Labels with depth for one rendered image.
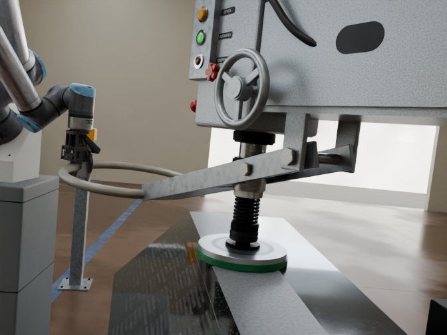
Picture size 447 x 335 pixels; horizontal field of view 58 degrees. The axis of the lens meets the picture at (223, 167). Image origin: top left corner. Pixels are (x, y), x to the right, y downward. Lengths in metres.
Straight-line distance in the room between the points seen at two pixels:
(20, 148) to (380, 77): 1.53
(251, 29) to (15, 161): 1.27
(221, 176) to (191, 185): 0.13
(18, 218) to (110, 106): 6.24
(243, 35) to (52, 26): 7.62
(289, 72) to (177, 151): 7.01
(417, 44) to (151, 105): 7.27
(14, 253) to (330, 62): 1.46
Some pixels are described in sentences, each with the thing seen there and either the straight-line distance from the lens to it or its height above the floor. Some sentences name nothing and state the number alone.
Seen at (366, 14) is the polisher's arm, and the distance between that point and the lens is 0.68.
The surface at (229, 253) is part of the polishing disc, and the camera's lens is 0.91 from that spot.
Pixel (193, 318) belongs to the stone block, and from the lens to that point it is 0.79.
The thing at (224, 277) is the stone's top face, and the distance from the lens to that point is 0.85.
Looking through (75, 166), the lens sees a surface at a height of 0.96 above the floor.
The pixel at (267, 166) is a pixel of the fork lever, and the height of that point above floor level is 1.08.
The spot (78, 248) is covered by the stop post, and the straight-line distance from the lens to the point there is 2.93.
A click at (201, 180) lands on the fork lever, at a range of 1.01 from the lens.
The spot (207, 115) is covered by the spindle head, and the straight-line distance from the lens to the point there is 0.92.
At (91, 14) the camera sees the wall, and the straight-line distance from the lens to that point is 8.23.
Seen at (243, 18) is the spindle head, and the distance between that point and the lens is 0.87.
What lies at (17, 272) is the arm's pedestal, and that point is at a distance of 1.84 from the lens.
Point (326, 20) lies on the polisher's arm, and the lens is 0.73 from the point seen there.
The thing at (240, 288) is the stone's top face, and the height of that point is 0.85.
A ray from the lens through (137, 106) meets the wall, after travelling 7.80.
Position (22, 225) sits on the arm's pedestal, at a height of 0.70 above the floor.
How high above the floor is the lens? 1.14
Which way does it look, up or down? 5 degrees down
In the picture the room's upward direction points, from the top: 6 degrees clockwise
